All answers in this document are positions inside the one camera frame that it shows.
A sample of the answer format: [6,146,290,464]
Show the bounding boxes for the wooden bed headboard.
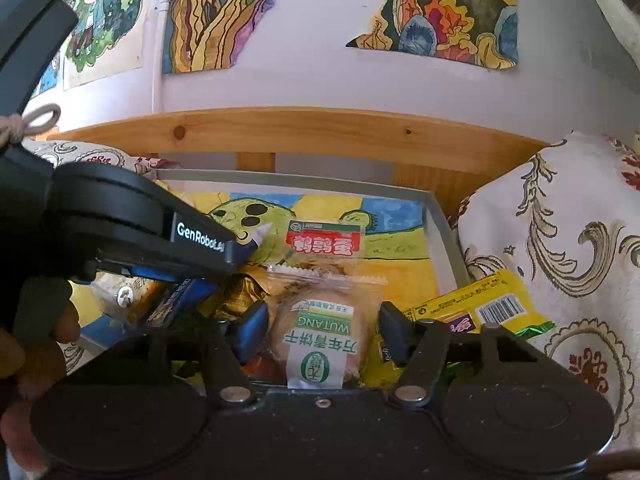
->
[45,107,546,216]

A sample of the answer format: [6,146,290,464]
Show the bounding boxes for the red label egg packet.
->
[283,220,366,264]

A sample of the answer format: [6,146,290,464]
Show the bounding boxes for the person's left hand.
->
[1,301,80,474]

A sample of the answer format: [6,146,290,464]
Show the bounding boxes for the seaweed swirl wall drawing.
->
[163,0,276,74]

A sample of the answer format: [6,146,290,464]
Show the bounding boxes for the golden brown snack wrapper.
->
[208,274,270,321]

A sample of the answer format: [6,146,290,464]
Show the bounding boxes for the landscape flowers wall drawing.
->
[348,0,518,70]

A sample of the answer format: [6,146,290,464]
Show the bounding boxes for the floral white red bedspread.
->
[19,129,640,453]

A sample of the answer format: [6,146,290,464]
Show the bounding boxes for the grey shallow tray box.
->
[77,169,470,359]

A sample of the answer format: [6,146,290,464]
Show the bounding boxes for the yellow green snack packet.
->
[366,268,558,386]

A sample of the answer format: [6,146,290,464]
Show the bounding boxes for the grey knotted cord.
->
[0,103,62,149]

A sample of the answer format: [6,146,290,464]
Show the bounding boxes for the white wall pipe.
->
[151,0,170,114]

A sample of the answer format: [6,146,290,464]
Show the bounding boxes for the dark blue small snack packet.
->
[234,222,272,263]

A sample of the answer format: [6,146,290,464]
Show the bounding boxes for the colourful drawing tray liner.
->
[69,190,442,356]

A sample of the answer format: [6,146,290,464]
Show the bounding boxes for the wrapped beige cake bar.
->
[90,273,166,326]

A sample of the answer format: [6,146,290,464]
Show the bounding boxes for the round biscuit green label packet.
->
[268,264,387,390]

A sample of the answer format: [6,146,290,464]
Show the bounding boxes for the blond boy wall drawing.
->
[62,0,149,90]

